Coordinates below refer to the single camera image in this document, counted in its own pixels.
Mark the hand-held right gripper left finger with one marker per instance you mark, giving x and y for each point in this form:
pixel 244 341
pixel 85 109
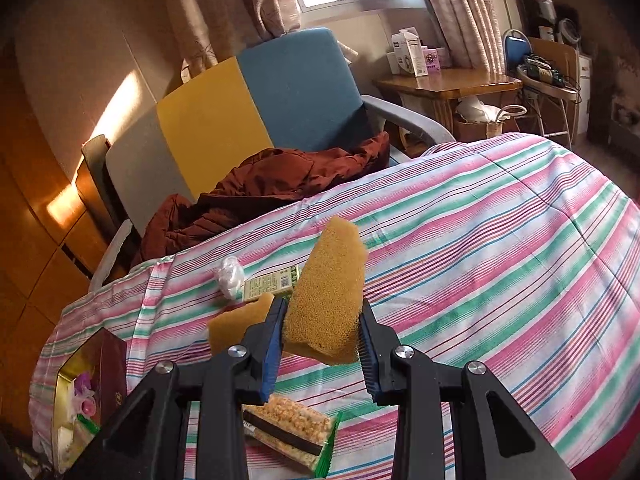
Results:
pixel 272 355

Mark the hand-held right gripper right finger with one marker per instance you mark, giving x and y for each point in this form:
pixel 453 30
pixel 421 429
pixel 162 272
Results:
pixel 367 360

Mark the large yellow sponge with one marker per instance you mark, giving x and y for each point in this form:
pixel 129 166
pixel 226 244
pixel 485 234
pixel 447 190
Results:
pixel 327 300

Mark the gold tin box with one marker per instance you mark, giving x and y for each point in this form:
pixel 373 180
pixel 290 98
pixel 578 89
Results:
pixel 107 370

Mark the small yellow sponge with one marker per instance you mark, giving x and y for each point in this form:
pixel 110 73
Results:
pixel 235 325

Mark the green-edged snack bar packet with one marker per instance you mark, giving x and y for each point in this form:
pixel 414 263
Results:
pixel 295 420

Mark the green paper box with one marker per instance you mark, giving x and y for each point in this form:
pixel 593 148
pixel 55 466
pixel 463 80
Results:
pixel 270 285

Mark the white plastic wad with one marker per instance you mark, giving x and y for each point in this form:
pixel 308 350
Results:
pixel 231 277

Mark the striped blanket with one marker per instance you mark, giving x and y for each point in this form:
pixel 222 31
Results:
pixel 500 260

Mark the red-brown jacket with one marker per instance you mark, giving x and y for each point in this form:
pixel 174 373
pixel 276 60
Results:
pixel 280 180

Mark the purple snack packet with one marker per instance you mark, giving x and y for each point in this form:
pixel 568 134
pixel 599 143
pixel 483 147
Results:
pixel 84 382

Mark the woven basket bag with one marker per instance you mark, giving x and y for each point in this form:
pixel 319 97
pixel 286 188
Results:
pixel 475 130

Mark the wooden wardrobe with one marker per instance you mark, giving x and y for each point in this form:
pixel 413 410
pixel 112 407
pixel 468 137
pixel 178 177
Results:
pixel 30 260

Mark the grey yellow blue armchair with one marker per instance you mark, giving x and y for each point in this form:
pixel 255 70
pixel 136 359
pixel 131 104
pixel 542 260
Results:
pixel 300 90

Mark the wooden side table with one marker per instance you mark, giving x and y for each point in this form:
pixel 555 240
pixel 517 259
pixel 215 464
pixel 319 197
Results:
pixel 450 82

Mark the white carton box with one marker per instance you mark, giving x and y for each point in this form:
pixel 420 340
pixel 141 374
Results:
pixel 405 55

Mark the purple carton box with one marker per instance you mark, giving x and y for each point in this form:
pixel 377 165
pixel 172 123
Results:
pixel 435 60

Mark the blue folding chair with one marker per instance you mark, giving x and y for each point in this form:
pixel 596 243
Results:
pixel 517 50

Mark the beige patterned curtain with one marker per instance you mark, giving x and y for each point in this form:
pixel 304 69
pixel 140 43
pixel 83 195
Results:
pixel 460 10
pixel 225 10

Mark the metal frame table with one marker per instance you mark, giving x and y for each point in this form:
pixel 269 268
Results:
pixel 550 87

